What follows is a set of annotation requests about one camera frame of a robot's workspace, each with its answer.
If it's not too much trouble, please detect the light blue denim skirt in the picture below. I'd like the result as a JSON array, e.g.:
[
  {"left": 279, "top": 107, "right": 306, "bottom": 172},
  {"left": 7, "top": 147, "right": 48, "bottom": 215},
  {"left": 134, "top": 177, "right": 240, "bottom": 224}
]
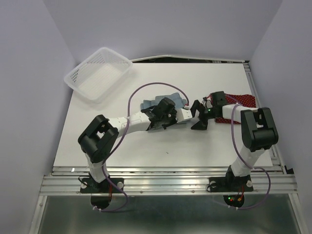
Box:
[{"left": 140, "top": 92, "right": 188, "bottom": 117}]

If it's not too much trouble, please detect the red polka dot skirt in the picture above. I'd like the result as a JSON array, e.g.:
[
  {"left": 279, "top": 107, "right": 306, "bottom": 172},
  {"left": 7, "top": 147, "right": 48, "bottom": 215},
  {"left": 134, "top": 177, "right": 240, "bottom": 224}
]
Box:
[{"left": 215, "top": 94, "right": 256, "bottom": 124}]

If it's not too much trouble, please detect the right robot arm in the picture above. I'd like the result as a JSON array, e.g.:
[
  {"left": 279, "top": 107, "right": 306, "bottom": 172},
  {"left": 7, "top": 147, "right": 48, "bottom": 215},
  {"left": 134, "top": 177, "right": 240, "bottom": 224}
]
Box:
[{"left": 191, "top": 91, "right": 279, "bottom": 193}]

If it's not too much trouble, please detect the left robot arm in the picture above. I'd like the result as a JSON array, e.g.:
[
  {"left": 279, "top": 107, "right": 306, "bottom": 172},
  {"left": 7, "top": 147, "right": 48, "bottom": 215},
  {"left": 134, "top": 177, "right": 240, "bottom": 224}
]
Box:
[{"left": 78, "top": 97, "right": 177, "bottom": 192}]

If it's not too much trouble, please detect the white plastic basket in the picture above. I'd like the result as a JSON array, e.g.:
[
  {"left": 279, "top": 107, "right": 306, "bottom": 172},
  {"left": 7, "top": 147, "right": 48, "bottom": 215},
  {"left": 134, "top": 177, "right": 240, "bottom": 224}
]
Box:
[{"left": 64, "top": 47, "right": 133, "bottom": 102}]

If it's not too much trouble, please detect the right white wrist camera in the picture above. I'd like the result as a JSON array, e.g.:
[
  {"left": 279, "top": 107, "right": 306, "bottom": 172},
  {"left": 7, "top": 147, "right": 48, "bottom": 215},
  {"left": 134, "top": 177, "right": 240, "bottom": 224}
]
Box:
[{"left": 202, "top": 96, "right": 213, "bottom": 108}]

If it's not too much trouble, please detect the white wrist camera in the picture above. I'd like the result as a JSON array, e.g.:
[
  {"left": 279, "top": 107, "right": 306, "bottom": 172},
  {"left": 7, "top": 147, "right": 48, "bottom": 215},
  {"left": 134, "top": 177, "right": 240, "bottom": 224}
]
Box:
[
  {"left": 202, "top": 96, "right": 213, "bottom": 108},
  {"left": 176, "top": 108, "right": 193, "bottom": 123}
]

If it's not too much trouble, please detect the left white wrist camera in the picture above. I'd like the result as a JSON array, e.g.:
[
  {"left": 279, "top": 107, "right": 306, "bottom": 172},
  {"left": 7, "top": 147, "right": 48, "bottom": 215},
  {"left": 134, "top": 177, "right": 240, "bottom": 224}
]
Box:
[{"left": 176, "top": 108, "right": 193, "bottom": 123}]

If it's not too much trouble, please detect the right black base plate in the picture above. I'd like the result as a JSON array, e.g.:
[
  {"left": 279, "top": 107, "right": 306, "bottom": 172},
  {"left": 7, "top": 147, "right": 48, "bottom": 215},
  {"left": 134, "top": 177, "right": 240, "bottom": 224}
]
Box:
[{"left": 206, "top": 177, "right": 254, "bottom": 193}]

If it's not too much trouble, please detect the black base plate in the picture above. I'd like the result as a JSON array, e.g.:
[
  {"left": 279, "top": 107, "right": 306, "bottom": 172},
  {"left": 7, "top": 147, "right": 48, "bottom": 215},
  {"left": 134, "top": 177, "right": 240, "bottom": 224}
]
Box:
[
  {"left": 78, "top": 177, "right": 121, "bottom": 194},
  {"left": 206, "top": 177, "right": 254, "bottom": 193}
]

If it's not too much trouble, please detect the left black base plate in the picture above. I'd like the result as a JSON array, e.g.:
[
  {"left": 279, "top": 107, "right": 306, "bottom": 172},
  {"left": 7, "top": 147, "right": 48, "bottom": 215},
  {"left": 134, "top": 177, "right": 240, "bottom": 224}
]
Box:
[{"left": 78, "top": 177, "right": 121, "bottom": 194}]

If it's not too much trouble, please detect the aluminium frame rail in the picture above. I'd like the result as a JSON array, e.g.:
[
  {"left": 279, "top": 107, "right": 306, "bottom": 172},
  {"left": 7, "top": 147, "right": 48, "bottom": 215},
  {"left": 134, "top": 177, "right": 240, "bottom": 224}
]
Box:
[{"left": 30, "top": 62, "right": 307, "bottom": 234}]

